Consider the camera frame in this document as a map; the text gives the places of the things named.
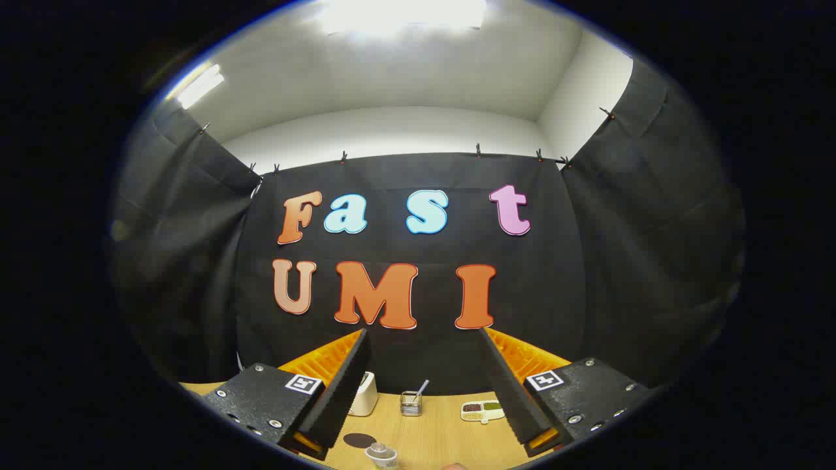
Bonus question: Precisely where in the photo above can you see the black backdrop cloth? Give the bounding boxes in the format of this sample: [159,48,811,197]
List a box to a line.
[108,59,745,396]

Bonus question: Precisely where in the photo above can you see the clear juice bottle green label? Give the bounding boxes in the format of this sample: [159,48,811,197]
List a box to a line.
[364,442,399,470]

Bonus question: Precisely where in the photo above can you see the large ceiling light panel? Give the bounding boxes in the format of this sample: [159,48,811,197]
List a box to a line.
[320,0,487,35]

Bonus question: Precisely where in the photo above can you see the ceiling light strip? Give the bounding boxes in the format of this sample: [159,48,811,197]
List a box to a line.
[175,63,225,110]

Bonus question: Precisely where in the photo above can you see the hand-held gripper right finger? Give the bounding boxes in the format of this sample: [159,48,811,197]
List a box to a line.
[479,326,657,458]

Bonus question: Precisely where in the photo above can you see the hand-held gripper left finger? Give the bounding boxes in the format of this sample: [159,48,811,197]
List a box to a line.
[199,328,372,461]

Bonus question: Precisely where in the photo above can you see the wooden table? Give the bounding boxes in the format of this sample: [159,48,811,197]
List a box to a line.
[180,382,569,470]

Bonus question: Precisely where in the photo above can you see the cream toaster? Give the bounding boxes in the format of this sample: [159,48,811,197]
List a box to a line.
[348,371,379,417]

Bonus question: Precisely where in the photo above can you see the white divided snack tray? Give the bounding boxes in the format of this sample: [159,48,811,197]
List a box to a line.
[460,400,506,424]

